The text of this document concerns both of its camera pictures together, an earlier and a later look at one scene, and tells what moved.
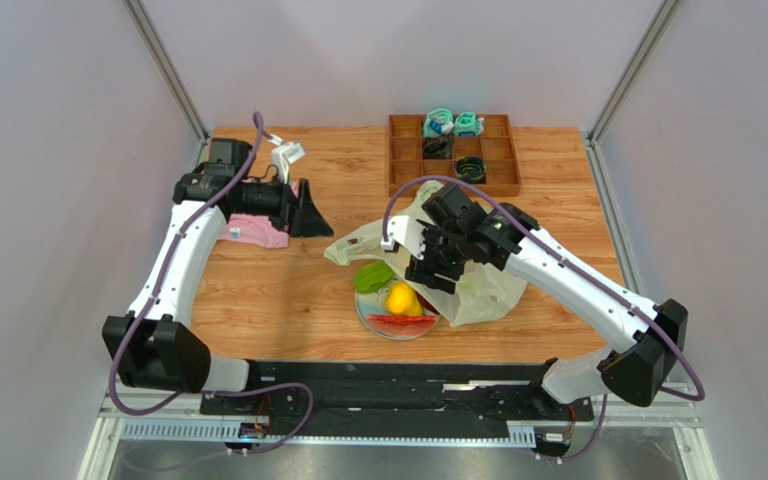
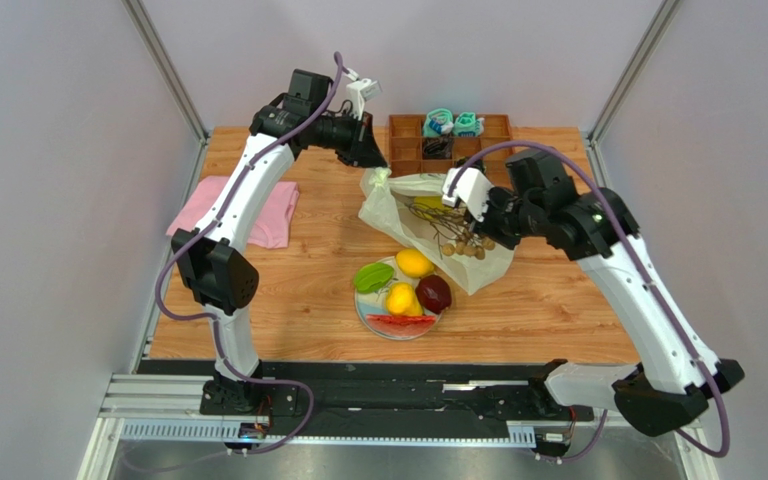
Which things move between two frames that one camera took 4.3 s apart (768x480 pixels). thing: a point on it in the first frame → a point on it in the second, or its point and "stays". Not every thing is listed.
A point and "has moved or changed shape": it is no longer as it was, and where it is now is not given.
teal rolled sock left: [438, 122] stays
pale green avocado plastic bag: [481, 292] has moved or changed shape
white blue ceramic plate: [375, 303] stays
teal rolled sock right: [468, 125] stays
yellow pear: [402, 299] stays
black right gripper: [435, 255] → [491, 217]
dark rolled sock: [439, 147] stays
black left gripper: [300, 217] → [364, 152]
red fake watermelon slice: [399, 325] stays
